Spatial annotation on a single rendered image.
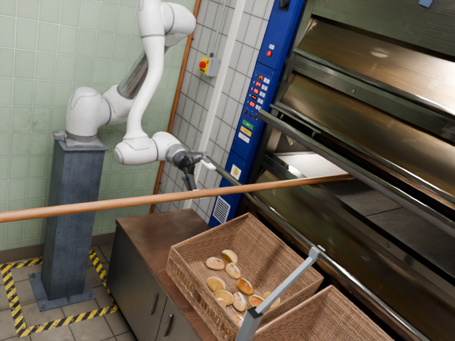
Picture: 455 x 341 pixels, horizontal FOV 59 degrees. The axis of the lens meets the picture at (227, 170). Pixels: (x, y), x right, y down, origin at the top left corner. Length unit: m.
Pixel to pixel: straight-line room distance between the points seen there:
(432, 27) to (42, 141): 2.02
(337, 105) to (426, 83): 0.39
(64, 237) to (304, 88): 1.49
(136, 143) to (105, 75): 0.88
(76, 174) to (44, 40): 0.71
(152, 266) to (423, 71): 1.47
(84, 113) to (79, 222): 0.63
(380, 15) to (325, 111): 0.44
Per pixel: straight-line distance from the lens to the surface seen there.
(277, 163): 2.04
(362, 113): 1.77
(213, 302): 1.78
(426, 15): 1.68
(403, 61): 1.70
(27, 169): 2.60
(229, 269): 2.11
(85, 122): 2.08
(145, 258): 2.12
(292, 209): 2.01
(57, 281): 2.58
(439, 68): 1.64
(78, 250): 2.48
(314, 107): 1.89
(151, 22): 1.78
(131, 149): 1.69
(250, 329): 1.46
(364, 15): 1.81
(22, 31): 2.31
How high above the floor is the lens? 1.89
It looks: 24 degrees down
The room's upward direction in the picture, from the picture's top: 17 degrees clockwise
